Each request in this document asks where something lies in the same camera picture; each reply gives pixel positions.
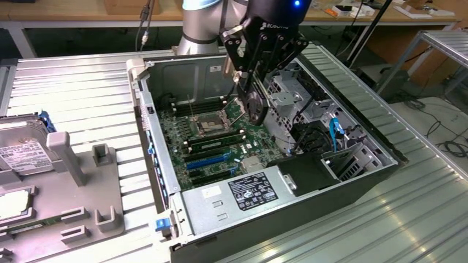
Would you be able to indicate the silver disk bay cage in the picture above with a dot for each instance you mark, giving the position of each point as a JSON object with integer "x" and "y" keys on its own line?
{"x": 285, "y": 98}

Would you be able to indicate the CPU socket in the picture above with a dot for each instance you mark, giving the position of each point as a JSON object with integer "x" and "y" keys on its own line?
{"x": 208, "y": 124}

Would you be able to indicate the black stand pole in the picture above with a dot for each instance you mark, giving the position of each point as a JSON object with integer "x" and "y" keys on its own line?
{"x": 374, "y": 24}

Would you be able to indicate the black floor object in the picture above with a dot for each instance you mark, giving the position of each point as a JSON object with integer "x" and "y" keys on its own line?
{"x": 390, "y": 79}

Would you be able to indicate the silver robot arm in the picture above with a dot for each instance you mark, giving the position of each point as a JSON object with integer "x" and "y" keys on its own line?
{"x": 198, "y": 27}

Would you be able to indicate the green graphics card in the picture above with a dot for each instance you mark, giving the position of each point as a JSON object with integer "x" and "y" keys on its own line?
{"x": 256, "y": 107}

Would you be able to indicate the black plastic shroud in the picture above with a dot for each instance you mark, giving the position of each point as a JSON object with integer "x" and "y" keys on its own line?
{"x": 302, "y": 172}

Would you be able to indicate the silver chipset heatsink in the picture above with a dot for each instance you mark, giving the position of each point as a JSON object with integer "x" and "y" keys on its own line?
{"x": 252, "y": 165}

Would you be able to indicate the silver CPU chip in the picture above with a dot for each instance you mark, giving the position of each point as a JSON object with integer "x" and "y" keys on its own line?
{"x": 12, "y": 204}

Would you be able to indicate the white orange small box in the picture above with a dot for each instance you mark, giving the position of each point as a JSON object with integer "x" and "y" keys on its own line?
{"x": 334, "y": 12}

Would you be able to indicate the blue disk caddy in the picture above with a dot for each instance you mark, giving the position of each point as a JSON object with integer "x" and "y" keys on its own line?
{"x": 45, "y": 122}

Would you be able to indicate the white flat item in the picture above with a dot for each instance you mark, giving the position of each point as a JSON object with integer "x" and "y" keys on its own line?
{"x": 413, "y": 11}

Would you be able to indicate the silver power supply unit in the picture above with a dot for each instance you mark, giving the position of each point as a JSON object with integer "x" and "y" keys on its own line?
{"x": 204, "y": 208}

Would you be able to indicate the silver hard disk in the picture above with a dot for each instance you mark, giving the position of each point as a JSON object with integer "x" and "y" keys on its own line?
{"x": 25, "y": 153}

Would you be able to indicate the blue expansion slot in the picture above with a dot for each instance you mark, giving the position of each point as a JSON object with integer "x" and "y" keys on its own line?
{"x": 204, "y": 163}

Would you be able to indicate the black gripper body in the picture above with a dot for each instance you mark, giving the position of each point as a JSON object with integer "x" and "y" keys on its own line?
{"x": 273, "y": 16}

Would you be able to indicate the installed RAM stick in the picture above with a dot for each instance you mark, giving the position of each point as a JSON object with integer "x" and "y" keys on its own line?
{"x": 214, "y": 143}

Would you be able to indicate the green motherboard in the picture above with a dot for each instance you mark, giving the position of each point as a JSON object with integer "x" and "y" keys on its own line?
{"x": 256, "y": 139}

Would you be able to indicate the open black PC case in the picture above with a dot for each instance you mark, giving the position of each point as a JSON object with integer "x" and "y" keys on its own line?
{"x": 328, "y": 219}

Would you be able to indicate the thin socket locking lever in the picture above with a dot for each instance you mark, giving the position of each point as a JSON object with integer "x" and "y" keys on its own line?
{"x": 190, "y": 108}
{"x": 232, "y": 93}

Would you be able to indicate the wooden workbench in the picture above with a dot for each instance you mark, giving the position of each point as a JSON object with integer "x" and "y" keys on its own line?
{"x": 54, "y": 13}

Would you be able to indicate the silver socket cover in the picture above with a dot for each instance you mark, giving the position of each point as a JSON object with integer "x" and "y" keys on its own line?
{"x": 237, "y": 108}

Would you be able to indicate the grey parts rack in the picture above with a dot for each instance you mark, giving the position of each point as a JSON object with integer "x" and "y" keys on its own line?
{"x": 90, "y": 186}

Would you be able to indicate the black expansion slot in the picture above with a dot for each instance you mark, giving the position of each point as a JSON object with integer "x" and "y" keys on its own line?
{"x": 202, "y": 158}

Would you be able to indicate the blue case release latch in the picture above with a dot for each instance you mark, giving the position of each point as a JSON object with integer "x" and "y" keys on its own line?
{"x": 162, "y": 225}

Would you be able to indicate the black white small box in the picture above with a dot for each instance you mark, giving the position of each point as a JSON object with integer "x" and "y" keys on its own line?
{"x": 361, "y": 11}

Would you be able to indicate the metal slat side table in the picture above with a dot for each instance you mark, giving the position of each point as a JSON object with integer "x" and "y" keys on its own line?
{"x": 449, "y": 41}

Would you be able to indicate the green RAM stick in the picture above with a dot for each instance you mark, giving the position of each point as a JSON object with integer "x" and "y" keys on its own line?
{"x": 36, "y": 225}

